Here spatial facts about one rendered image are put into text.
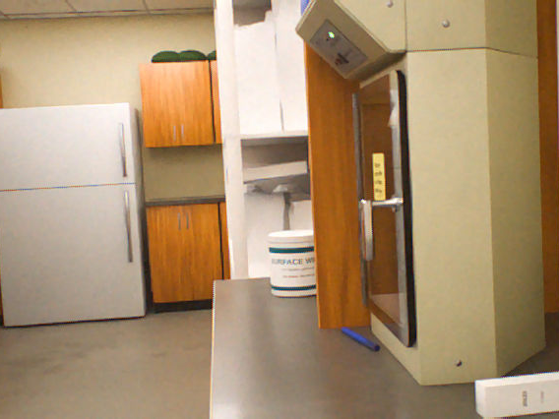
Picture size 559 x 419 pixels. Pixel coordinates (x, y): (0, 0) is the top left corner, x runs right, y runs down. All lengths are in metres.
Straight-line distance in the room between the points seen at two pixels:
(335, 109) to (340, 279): 0.33
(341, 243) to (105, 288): 4.74
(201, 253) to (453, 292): 5.07
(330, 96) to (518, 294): 0.51
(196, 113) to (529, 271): 5.20
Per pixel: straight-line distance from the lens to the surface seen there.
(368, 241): 1.02
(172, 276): 6.05
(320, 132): 1.33
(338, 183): 1.34
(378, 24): 0.99
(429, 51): 1.00
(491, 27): 1.05
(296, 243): 1.66
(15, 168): 6.05
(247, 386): 1.07
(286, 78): 2.27
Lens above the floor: 1.27
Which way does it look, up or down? 5 degrees down
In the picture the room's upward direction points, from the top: 3 degrees counter-clockwise
